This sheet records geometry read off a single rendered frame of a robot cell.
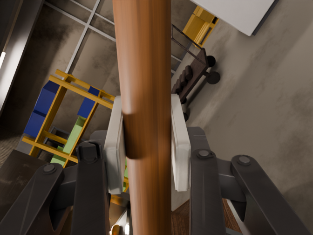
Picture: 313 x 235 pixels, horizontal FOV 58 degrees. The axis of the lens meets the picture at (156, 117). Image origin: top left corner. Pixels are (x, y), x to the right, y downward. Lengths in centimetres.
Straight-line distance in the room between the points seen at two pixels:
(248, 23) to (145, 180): 430
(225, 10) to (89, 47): 397
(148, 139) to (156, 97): 3
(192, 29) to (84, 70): 287
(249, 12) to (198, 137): 428
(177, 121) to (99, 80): 733
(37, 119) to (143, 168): 529
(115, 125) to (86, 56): 721
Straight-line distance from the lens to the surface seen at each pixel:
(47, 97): 524
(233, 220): 191
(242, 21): 441
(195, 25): 675
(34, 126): 552
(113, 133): 15
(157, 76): 15
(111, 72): 740
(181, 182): 15
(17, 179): 203
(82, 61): 742
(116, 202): 227
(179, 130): 15
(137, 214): 21
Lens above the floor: 184
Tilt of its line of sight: 15 degrees down
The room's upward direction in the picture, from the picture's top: 64 degrees counter-clockwise
